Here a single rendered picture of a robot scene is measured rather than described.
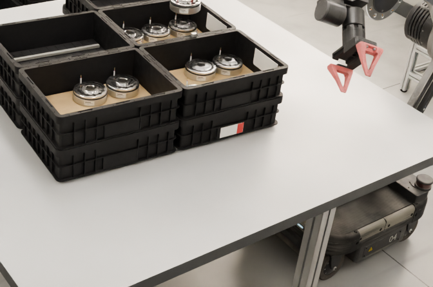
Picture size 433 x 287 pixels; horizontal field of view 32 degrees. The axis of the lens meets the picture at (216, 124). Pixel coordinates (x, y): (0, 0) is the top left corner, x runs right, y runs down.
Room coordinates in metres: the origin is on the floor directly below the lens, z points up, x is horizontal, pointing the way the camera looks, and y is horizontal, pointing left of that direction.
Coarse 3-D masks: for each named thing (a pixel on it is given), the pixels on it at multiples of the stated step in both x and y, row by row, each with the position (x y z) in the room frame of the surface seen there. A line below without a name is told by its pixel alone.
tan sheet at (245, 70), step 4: (184, 68) 2.29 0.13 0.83; (244, 68) 2.34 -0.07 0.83; (248, 68) 2.35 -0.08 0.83; (172, 72) 2.25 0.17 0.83; (176, 72) 2.25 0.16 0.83; (180, 72) 2.25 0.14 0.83; (244, 72) 2.31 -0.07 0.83; (248, 72) 2.32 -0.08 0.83; (252, 72) 2.32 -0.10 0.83; (176, 76) 2.22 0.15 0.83; (180, 76) 2.23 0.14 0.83; (184, 76) 2.23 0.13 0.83; (216, 76) 2.26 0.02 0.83; (220, 76) 2.26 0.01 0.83; (224, 76) 2.27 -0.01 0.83; (228, 76) 2.27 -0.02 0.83; (232, 76) 2.28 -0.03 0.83; (180, 80) 2.20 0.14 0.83; (184, 80) 2.21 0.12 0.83; (188, 80) 2.21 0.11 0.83; (192, 80) 2.21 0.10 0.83; (212, 80) 2.23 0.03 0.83; (216, 80) 2.23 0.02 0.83; (184, 84) 2.18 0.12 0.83
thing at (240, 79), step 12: (204, 36) 2.34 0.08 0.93; (144, 48) 2.20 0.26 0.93; (264, 48) 2.31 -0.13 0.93; (156, 60) 2.13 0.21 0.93; (276, 60) 2.24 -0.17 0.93; (168, 72) 2.06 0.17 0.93; (264, 72) 2.14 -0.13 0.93; (276, 72) 2.17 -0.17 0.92; (180, 84) 2.00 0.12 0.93; (204, 84) 2.01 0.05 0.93; (216, 84) 2.03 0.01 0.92; (228, 84) 2.06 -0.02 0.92
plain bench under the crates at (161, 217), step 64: (64, 0) 3.00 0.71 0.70; (320, 64) 2.71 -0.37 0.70; (0, 128) 1.98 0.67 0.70; (320, 128) 2.23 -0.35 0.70; (384, 128) 2.29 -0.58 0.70; (0, 192) 1.66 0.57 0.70; (64, 192) 1.70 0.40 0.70; (128, 192) 1.74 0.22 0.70; (192, 192) 1.78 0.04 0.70; (256, 192) 1.82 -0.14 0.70; (320, 192) 1.86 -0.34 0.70; (0, 256) 1.42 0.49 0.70; (64, 256) 1.45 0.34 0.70; (128, 256) 1.48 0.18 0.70; (192, 256) 1.51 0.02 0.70; (320, 256) 1.92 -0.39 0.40
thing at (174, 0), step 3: (171, 0) 2.38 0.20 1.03; (174, 0) 2.39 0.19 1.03; (177, 0) 2.38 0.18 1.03; (195, 0) 2.39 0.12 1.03; (198, 0) 2.40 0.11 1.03; (174, 3) 2.36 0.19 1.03; (177, 3) 2.35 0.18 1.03; (180, 3) 2.36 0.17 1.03; (183, 3) 2.36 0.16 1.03; (186, 3) 2.36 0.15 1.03; (189, 3) 2.36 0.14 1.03; (192, 3) 2.37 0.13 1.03; (195, 3) 2.37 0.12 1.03; (198, 3) 2.37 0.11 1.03; (183, 6) 2.34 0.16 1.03; (186, 6) 2.34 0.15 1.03; (189, 6) 2.35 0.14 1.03; (192, 6) 2.35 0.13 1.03
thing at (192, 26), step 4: (172, 20) 2.59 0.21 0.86; (176, 20) 2.60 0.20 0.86; (184, 20) 2.61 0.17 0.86; (188, 20) 2.61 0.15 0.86; (172, 24) 2.56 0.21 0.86; (176, 24) 2.56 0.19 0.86; (192, 24) 2.58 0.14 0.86; (196, 24) 2.58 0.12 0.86; (176, 28) 2.52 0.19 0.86; (180, 28) 2.53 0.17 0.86; (184, 28) 2.53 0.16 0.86; (188, 28) 2.54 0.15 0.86; (192, 28) 2.54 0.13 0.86
